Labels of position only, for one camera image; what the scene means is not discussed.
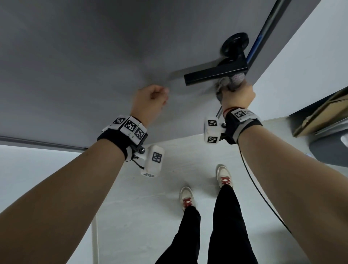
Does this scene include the person's right hand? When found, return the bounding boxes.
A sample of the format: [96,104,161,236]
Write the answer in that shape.
[219,80,257,115]

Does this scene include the person's left hand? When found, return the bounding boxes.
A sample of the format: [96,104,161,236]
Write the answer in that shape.
[130,84,170,127]

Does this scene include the grey cleaning cloth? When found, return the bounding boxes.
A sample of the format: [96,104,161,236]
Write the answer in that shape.
[216,73,245,101]

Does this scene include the black door handle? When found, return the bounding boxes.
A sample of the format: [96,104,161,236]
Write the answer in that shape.
[184,32,250,87]

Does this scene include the person's left forearm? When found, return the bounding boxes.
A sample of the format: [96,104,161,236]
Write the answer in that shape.
[0,148,125,264]

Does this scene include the person's right forearm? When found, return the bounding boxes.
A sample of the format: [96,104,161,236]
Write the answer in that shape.
[238,126,348,264]

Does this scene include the right wristband with markers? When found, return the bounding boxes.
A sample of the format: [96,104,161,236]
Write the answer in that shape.
[223,108,264,145]

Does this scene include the wristband with markers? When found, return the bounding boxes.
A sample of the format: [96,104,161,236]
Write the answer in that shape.
[223,108,264,145]
[97,115,148,161]

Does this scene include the left wristband with markers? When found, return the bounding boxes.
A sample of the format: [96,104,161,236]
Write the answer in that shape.
[97,115,148,161]

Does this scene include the white marker cube on wrist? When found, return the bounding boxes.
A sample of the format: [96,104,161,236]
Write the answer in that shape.
[132,144,165,178]

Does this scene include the white and red right shoe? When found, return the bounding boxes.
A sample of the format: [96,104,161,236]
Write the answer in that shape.
[216,164,234,189]

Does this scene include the white and red shoe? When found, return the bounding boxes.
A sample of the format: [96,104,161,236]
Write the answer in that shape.
[216,164,234,189]
[179,186,195,210]

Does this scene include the brown cardboard sheet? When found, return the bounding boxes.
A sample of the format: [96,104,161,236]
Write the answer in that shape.
[292,87,348,138]

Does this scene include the white and red left shoe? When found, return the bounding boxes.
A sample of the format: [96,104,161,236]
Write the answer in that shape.
[179,186,195,210]

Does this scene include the black trousers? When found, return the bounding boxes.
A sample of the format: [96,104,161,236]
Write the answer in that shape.
[155,185,259,264]

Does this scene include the red string bracelet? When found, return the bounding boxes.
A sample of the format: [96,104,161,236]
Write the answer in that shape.
[223,106,241,117]

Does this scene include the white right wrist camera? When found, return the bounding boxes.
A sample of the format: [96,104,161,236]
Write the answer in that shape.
[204,117,226,144]

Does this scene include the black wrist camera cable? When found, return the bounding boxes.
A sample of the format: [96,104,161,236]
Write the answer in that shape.
[239,148,293,234]

